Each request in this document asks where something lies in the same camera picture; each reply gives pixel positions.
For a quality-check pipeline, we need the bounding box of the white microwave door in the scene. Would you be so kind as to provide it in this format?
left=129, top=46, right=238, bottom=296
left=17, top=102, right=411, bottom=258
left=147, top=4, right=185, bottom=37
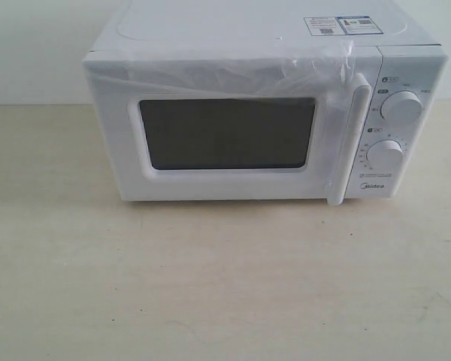
left=83, top=44, right=382, bottom=205

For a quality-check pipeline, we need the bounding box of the white microwave oven body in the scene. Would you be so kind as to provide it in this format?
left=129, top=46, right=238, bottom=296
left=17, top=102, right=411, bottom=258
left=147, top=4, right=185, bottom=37
left=86, top=1, right=447, bottom=200

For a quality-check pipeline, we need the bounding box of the lower white control knob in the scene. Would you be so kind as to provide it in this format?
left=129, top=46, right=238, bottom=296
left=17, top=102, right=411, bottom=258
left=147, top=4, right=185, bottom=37
left=366, top=140, right=404, bottom=171

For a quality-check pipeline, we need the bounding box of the white control knob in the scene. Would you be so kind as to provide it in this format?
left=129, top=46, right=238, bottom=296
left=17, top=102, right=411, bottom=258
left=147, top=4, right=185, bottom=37
left=366, top=140, right=404, bottom=171
left=380, top=90, right=423, bottom=124

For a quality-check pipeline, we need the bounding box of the upper white control knob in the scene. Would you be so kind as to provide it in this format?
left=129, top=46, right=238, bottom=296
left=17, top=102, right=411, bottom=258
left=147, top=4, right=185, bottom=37
left=380, top=90, right=423, bottom=124

